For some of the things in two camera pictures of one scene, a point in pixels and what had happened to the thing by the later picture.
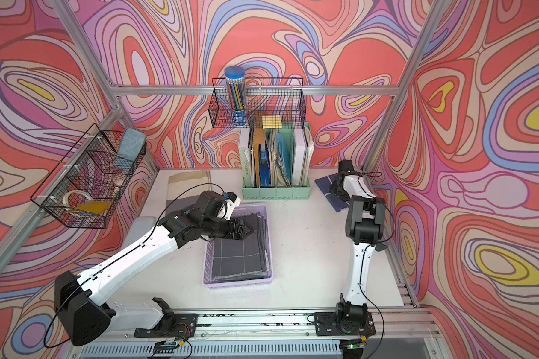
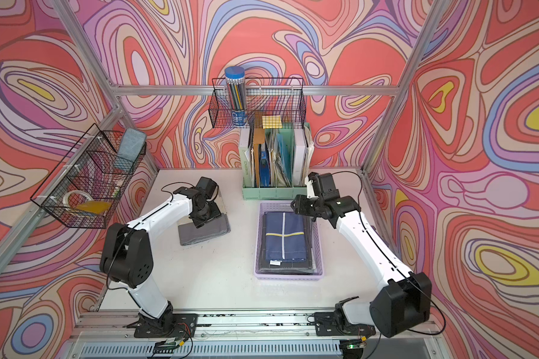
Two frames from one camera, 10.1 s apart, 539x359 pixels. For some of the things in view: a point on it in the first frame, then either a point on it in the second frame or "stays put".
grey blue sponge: (131, 143) stays put
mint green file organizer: (250, 192) stays put
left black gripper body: (224, 228) → (210, 211)
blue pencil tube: (236, 81) stays put
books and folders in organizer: (268, 160) stays put
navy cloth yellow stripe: (325, 184) → (284, 237)
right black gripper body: (339, 191) → (308, 206)
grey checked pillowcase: (247, 258) → (293, 267)
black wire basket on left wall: (87, 185) stays put
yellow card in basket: (98, 207) stays put
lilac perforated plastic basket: (208, 282) → (318, 271)
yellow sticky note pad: (272, 122) stays put
